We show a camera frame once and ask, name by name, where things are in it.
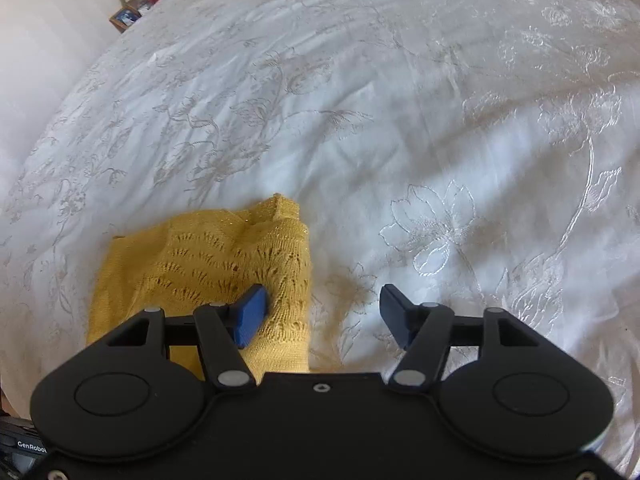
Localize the yellow knit sweater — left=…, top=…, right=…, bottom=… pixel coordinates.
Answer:
left=87, top=194, right=311, bottom=378

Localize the white embroidered bedspread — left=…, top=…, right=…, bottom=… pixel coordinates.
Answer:
left=1, top=0, right=639, bottom=477

